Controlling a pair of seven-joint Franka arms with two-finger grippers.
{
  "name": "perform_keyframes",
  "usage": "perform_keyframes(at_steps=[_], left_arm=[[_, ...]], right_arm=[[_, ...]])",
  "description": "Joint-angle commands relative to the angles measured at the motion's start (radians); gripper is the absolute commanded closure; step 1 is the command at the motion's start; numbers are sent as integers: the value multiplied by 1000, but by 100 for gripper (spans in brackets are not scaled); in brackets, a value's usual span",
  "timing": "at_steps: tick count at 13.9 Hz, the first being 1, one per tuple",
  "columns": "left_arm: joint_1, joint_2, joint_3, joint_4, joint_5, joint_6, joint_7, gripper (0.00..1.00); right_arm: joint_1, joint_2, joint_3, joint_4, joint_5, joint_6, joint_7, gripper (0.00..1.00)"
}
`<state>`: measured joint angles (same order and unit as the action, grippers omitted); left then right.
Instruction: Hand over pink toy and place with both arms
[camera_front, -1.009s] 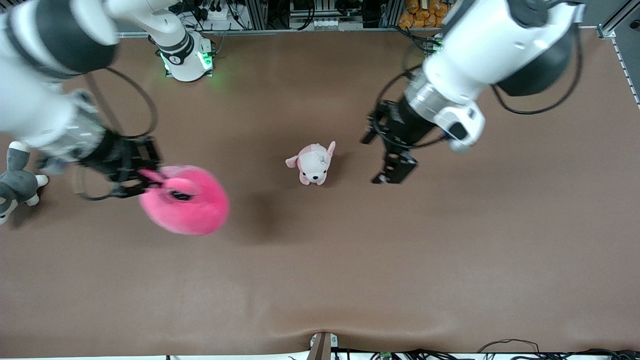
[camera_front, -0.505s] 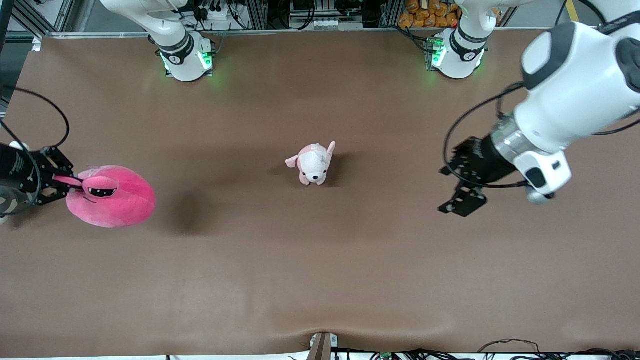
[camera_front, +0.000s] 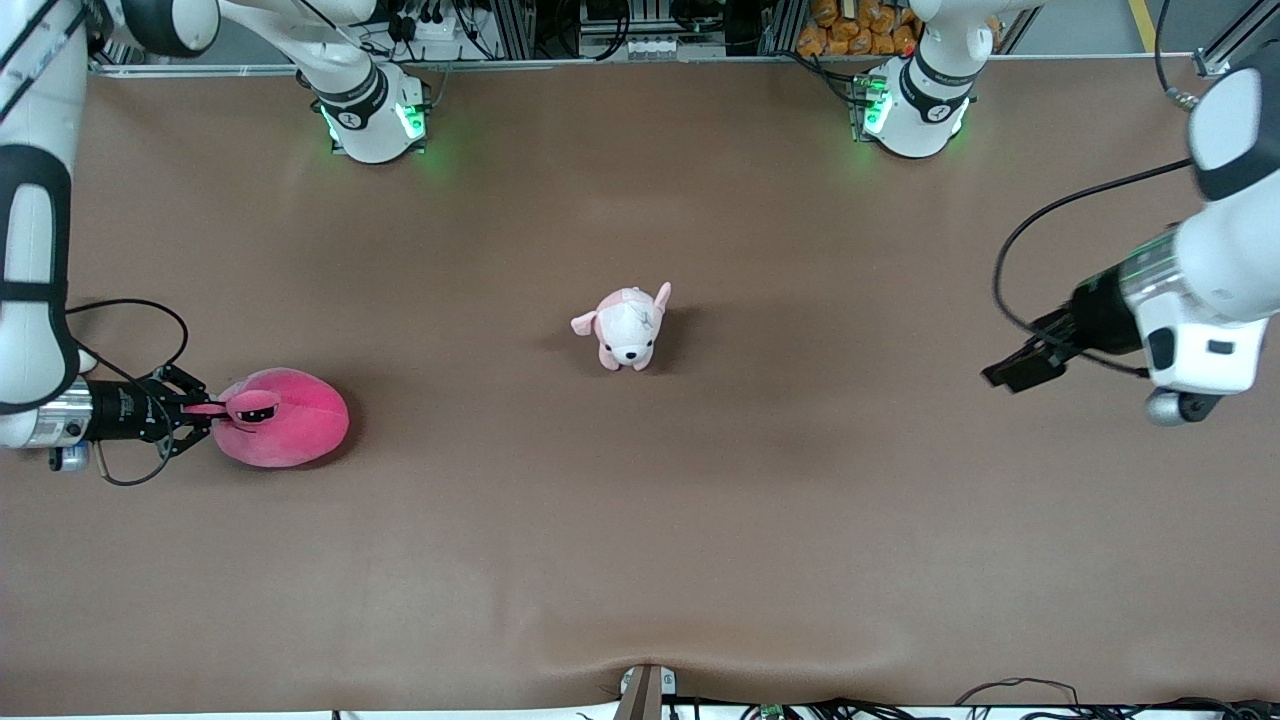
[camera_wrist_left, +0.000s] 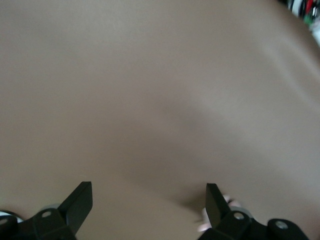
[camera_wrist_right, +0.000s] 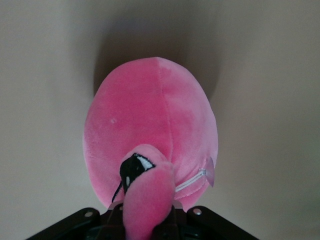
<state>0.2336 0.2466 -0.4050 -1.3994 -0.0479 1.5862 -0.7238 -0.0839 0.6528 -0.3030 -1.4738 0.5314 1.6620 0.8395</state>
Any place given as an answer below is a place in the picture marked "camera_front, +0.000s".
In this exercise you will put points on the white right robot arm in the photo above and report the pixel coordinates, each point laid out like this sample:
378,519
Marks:
35,250

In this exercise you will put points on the white power strip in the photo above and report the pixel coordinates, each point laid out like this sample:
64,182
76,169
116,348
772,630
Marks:
430,25

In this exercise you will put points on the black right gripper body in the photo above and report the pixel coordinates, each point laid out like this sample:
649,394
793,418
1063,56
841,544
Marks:
124,410

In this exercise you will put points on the aluminium table edge rail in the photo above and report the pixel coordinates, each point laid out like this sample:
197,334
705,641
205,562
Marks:
640,62

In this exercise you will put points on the small pink white plush dog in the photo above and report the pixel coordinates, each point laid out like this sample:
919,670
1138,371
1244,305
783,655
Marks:
628,330

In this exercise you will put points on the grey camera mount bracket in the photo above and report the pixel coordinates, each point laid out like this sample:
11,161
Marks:
645,692

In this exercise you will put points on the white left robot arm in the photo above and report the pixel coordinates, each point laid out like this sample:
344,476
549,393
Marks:
1230,260

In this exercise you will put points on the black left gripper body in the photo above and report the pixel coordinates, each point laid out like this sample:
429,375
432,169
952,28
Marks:
1098,318

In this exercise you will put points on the pile of orange plush toys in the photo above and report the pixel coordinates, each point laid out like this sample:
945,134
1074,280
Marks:
860,30

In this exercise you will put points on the round pink plush toy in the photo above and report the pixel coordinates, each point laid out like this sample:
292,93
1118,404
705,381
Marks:
285,420

